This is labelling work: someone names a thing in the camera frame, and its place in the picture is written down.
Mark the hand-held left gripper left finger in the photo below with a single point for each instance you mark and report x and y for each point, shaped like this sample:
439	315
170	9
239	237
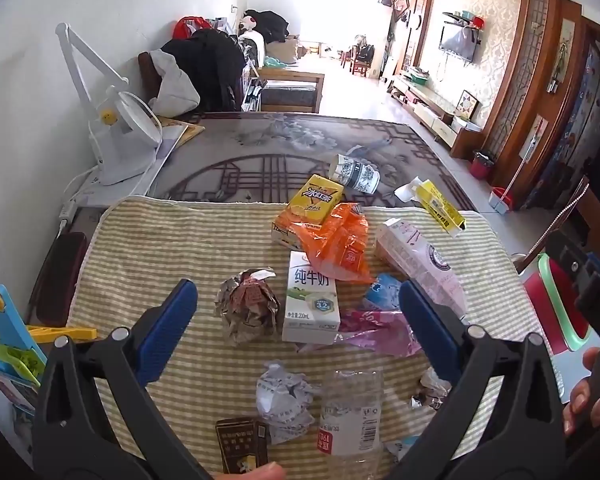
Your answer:
167	325

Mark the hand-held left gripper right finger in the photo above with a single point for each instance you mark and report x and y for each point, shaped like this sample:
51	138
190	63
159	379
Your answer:
427	325

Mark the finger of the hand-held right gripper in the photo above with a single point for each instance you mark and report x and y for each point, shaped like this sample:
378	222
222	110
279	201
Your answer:
567	255

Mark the pink plastic wrapper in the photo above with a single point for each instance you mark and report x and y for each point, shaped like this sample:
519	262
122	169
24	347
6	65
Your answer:
380	332

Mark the red bin with green rim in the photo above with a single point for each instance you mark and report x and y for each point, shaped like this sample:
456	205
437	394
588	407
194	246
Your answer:
550	305

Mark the white milk carton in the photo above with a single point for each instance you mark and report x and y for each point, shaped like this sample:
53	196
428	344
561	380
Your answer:
310	300

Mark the person's right hand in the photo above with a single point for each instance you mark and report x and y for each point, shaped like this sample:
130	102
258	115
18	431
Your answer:
577	400

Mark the person's left hand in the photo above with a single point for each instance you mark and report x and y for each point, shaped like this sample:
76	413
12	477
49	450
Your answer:
250	472

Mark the dark wooden chair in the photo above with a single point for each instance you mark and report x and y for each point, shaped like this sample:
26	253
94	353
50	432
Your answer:
545	245

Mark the light blue packet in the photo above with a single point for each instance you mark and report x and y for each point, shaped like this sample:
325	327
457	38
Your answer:
385	290

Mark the small crumpled paper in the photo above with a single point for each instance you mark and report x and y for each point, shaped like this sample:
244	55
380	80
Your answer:
430	390

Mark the pink toothpaste box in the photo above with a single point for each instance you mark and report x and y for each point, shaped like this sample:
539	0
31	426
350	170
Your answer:
420	260

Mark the crumpled foil paper ball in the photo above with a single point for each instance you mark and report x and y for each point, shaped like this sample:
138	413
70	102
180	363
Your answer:
245	305

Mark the yellow striped mat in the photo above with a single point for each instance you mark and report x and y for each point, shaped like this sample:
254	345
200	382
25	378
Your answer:
180	240

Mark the mop with dustpan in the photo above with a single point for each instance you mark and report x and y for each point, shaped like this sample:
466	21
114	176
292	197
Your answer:
500	197

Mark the small yellow box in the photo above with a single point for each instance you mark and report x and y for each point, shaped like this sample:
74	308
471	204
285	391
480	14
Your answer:
440	207

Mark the orange plastic wrapper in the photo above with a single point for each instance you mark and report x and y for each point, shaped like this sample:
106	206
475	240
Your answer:
340	245

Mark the clear plastic bottle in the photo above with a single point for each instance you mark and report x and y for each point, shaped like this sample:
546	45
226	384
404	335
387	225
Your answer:
350	415

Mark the red floor bin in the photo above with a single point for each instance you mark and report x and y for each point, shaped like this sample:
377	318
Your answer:
482	166

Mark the pale blue wrapper scrap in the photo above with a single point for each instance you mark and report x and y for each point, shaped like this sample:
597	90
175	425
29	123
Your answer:
402	447

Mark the colourful door curtain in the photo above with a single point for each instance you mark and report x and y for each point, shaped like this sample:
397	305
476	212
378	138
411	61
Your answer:
575	120

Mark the brown cigarette box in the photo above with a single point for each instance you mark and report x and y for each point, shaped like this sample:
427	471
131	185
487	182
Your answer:
240	445

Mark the crumpled white paper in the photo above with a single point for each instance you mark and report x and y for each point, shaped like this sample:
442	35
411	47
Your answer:
285	402

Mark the blue plastic clip holder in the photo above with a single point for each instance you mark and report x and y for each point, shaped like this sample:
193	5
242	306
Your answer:
5	340

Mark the blue patterned paper cup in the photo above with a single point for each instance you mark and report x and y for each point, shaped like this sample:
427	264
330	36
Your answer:
355	175

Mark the yellow drink carton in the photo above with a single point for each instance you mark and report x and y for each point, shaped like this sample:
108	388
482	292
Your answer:
312	200

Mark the framed geometric picture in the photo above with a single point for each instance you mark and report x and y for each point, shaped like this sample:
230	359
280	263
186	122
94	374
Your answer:
468	105

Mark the yellowish booklet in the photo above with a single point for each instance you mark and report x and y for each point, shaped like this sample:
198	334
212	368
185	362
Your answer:
180	127

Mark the wooden television cabinet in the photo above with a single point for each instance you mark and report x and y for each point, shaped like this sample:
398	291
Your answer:
430	110

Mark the grey patterned table cover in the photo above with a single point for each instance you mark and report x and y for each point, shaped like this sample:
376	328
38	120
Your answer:
280	145

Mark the brown chair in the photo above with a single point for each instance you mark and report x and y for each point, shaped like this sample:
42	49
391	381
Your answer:
147	75

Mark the metal rack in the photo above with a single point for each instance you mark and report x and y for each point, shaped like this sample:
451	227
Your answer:
252	87

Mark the wooden sofa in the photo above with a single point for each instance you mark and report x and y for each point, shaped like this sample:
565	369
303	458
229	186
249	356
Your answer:
290	95

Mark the black jacket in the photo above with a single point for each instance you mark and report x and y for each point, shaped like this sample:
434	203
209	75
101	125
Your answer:
210	65

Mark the dining chairs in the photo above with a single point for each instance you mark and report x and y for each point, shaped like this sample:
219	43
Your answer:
360	57

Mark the red bag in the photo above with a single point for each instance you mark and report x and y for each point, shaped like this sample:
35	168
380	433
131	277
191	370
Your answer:
187	25

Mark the black clothes heap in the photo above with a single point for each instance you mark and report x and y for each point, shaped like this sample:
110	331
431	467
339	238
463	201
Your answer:
270	25

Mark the wall television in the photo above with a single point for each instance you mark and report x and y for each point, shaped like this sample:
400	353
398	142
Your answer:
457	45

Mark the wall shelf with items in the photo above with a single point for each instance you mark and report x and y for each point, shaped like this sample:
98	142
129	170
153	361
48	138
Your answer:
462	17

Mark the diamond wall decoration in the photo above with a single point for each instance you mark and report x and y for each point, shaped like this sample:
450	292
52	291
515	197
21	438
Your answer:
401	1

